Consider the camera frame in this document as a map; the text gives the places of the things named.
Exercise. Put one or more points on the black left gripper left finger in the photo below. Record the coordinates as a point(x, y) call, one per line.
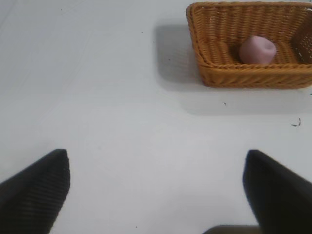
point(34, 192)

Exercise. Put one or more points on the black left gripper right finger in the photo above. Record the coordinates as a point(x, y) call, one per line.
point(278, 195)

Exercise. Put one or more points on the brown woven wicker basket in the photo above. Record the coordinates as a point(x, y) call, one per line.
point(243, 70)

